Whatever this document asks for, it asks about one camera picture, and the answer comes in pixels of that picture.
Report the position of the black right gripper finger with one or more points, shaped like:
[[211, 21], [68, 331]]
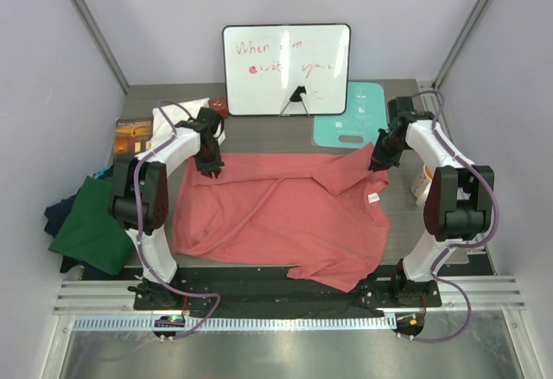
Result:
[[378, 145], [383, 162]]

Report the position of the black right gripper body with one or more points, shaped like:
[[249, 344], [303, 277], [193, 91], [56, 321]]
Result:
[[393, 145]]

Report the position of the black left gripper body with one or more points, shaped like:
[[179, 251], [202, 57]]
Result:
[[214, 149]]

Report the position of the teal cutting board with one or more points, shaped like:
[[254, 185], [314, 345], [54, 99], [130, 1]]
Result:
[[359, 125]]

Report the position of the red t shirt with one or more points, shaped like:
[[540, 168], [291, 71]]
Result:
[[317, 214]]

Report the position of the white dry erase board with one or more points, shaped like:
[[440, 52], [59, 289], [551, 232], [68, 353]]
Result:
[[263, 65]]

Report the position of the metal wire board stand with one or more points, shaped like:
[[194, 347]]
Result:
[[296, 97]]

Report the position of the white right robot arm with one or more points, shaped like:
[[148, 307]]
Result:
[[460, 204]]

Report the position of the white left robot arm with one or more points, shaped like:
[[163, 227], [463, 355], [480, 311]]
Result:
[[139, 192]]

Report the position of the red brown eraser block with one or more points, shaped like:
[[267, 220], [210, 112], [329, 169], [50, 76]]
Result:
[[219, 105]]

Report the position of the white t shirt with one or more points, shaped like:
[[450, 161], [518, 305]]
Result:
[[162, 130]]

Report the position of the white mug orange inside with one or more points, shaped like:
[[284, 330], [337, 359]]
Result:
[[421, 184]]

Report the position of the orange cover book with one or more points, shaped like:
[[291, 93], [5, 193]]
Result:
[[132, 136]]

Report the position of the teal t shirt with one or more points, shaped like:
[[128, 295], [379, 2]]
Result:
[[104, 173]]

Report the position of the green t shirt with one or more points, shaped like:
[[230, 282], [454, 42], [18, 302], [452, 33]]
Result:
[[90, 235]]

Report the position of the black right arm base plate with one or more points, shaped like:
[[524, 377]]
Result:
[[399, 294]]

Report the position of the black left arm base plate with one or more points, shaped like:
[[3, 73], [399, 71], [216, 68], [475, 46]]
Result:
[[150, 295]]

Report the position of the aluminium left corner post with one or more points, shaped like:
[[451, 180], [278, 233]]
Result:
[[89, 22]]

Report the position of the aluminium corner post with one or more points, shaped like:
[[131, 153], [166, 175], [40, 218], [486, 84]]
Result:
[[89, 22], [468, 28]]

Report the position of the white perforated cable rail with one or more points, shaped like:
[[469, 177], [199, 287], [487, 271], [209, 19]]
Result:
[[174, 323]]

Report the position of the aluminium right corner post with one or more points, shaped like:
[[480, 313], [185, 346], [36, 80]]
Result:
[[468, 28]]

